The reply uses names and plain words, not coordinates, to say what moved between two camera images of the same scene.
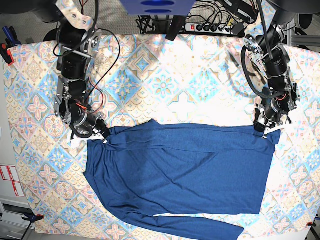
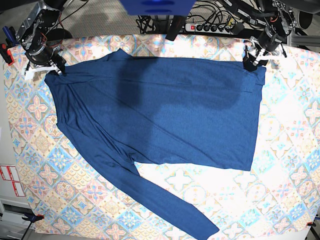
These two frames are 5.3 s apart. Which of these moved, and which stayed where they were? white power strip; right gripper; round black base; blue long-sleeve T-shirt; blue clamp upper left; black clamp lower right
Moved: blue long-sleeve T-shirt; right gripper
Stayed: white power strip; round black base; black clamp lower right; blue clamp upper left
